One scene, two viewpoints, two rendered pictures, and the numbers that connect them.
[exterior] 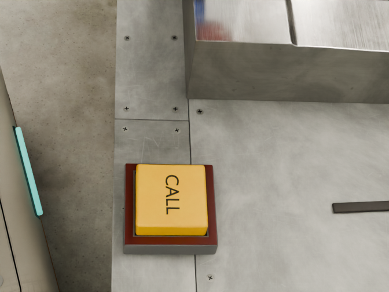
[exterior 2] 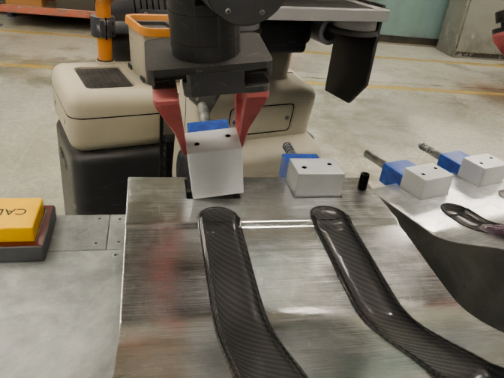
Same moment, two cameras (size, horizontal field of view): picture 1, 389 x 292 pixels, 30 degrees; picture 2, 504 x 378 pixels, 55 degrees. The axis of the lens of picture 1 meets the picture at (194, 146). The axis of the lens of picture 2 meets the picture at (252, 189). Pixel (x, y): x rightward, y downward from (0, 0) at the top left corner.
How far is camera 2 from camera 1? 0.72 m
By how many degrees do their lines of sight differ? 65
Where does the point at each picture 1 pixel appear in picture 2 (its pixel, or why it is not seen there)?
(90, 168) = not seen: outside the picture
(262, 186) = (23, 293)
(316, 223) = not seen: outside the picture
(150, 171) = (33, 202)
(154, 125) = (102, 232)
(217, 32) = (137, 186)
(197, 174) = (22, 223)
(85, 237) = not seen: outside the picture
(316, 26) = (154, 244)
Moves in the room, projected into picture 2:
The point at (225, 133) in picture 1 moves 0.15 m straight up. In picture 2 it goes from (89, 270) to (79, 136)
